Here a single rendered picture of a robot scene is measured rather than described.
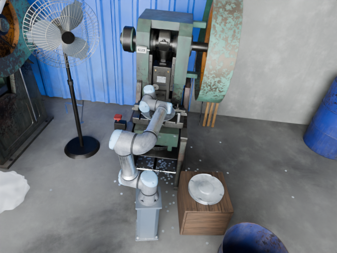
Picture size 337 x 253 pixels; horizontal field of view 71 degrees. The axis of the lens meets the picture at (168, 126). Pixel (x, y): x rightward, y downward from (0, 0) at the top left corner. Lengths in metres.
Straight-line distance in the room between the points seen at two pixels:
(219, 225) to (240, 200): 0.51
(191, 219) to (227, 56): 1.24
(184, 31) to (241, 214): 1.67
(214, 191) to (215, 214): 0.18
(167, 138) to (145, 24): 0.92
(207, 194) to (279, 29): 2.13
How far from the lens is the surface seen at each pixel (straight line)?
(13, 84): 2.90
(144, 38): 1.78
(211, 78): 1.56
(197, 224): 2.05
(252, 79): 3.39
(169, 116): 1.99
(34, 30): 2.13
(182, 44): 1.77
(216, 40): 1.51
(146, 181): 1.59
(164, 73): 1.90
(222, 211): 1.95
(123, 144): 1.29
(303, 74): 3.57
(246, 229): 1.86
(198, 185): 2.01
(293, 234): 2.53
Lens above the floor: 1.90
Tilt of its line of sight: 37 degrees down
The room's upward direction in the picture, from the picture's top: 6 degrees clockwise
